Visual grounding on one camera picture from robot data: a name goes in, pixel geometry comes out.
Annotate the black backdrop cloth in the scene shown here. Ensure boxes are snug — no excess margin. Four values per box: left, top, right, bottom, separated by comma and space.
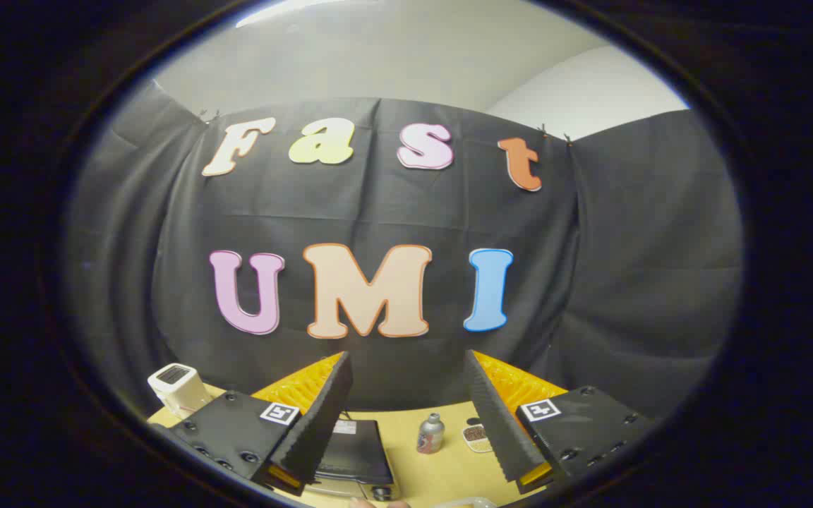
64, 81, 745, 424

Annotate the silver pink drink bottle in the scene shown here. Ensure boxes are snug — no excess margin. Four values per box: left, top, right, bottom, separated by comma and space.
416, 413, 446, 454

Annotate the white pop-up toaster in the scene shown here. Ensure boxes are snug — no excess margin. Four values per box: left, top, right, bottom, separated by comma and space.
147, 363, 213, 421

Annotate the white sectioned grain dish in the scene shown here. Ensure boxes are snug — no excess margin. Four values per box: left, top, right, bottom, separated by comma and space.
462, 418, 493, 454

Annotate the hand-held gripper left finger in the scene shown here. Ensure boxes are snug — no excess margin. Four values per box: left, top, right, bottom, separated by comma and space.
167, 351, 354, 497

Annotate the black toaster oven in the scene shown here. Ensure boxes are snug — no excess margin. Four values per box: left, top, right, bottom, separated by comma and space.
304, 416, 400, 503

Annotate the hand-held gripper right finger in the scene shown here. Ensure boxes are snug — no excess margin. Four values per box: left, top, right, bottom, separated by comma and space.
463, 349, 656, 496

